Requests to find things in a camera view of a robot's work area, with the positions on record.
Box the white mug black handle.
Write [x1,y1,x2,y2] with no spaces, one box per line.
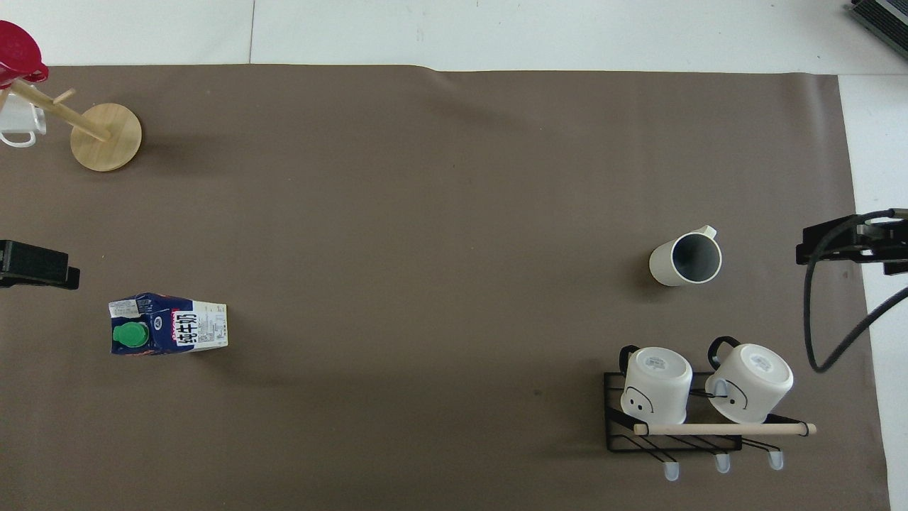
[704,336,795,425]
[619,345,693,425]

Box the black cable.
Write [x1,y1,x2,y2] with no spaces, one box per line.
[802,209,908,374]

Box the dark grey device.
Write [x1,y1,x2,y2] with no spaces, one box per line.
[847,0,908,51]

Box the blue white milk carton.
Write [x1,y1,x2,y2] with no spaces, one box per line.
[109,293,229,356]

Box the red cup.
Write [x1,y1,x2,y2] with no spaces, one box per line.
[0,20,50,89]

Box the wooden mug tree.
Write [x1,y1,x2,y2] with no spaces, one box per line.
[0,78,143,172]

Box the black wire rack wooden bar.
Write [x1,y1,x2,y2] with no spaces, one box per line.
[604,371,818,483]

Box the white pitcher grey inside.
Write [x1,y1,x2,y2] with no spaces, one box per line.
[648,225,723,287]

